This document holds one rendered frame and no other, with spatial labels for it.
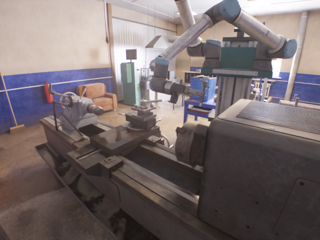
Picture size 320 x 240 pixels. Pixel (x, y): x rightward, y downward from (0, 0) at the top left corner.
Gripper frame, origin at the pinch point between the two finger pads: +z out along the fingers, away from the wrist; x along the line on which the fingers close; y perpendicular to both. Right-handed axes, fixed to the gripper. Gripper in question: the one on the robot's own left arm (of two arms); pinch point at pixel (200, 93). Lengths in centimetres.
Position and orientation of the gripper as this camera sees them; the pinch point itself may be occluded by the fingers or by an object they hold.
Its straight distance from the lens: 93.1
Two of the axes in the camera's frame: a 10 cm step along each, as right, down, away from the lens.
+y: 2.4, -9.6, -1.1
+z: 8.2, 2.7, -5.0
